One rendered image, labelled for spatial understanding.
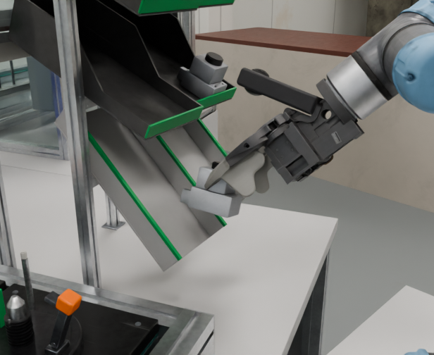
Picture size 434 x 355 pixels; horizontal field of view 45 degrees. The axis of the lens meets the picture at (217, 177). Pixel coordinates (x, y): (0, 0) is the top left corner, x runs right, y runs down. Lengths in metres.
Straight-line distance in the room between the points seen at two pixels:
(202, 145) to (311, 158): 0.38
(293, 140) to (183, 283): 0.42
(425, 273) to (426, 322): 1.90
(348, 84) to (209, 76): 0.29
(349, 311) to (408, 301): 1.47
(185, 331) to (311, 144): 0.30
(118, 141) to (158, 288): 0.29
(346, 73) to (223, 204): 0.24
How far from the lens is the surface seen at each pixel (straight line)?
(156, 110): 0.79
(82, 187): 0.78
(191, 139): 1.02
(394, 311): 0.97
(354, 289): 2.63
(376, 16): 6.26
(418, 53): 0.55
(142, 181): 0.85
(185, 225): 0.85
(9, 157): 1.77
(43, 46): 0.81
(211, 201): 0.73
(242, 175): 0.70
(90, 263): 0.84
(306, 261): 1.08
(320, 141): 0.68
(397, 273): 2.81
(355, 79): 0.66
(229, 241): 1.14
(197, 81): 0.89
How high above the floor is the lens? 1.40
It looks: 21 degrees down
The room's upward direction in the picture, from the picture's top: straight up
